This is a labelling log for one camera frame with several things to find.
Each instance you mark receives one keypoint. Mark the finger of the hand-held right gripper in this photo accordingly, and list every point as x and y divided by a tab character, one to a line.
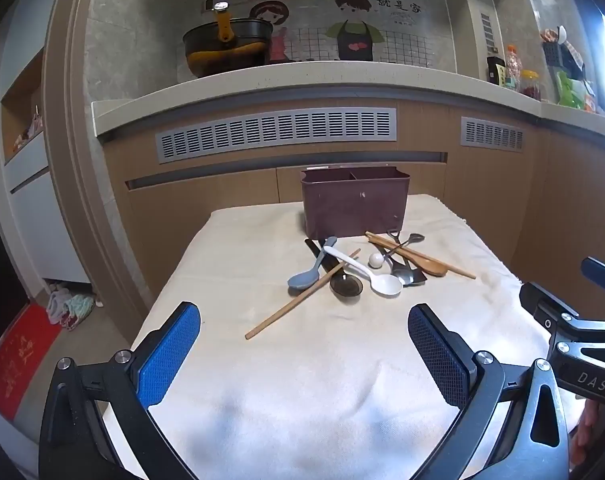
604	275
542	305

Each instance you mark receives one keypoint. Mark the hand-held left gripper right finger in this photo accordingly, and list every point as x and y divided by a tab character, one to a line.
437	355

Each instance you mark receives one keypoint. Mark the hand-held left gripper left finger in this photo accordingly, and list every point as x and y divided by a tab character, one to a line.
170	355

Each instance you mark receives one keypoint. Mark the white plastic spoon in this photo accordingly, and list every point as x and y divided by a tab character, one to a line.
387	285

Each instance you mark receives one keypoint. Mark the wooden chopstick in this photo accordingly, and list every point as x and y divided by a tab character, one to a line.
282	314
452	269

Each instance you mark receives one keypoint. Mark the wooden spoon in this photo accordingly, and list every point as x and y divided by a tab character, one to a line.
430	265

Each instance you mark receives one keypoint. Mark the small white egg-shaped utensil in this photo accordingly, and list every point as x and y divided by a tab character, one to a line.
376	259

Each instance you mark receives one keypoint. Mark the blue-grey plastic spoon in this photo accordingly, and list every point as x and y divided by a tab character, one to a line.
302	280

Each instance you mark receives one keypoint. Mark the purple plastic utensil holder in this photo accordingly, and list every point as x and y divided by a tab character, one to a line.
355	207

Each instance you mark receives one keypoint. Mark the person's right hand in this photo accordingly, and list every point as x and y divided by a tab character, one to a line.
589	420

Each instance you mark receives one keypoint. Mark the shovel-shaped metal spoon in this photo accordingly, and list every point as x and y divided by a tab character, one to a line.
417	279

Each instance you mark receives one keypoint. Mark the pile of clothes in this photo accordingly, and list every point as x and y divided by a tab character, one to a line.
72	307

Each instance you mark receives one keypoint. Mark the dark translucent black spoon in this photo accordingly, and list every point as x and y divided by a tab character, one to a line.
346	287

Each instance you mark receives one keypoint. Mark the cream tablecloth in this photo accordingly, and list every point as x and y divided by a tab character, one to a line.
307	400

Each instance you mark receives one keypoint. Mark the red floor mat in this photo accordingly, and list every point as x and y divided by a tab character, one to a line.
17	360

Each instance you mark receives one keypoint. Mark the green plastic bag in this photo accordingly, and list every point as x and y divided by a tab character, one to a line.
572	92

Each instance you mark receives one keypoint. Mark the jar with red contents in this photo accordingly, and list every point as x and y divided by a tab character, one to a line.
530	87

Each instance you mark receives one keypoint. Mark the orange-capped bottle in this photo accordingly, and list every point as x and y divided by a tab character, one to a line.
513	67

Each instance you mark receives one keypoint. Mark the black packet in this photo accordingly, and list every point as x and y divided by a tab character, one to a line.
494	72

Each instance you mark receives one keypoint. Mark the long grey vent grille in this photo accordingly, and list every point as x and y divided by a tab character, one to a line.
277	132

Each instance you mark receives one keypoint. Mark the white stone countertop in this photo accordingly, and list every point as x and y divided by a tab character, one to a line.
332	80

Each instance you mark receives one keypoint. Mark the black wok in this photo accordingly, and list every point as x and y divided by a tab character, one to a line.
227	52

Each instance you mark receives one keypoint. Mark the orange kitchen tool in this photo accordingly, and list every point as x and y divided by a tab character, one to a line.
223	22

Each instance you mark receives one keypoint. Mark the items in wall niche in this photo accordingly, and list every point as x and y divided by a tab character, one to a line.
30	130

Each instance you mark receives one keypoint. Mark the cartoon wall poster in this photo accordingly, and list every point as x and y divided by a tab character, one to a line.
352	15

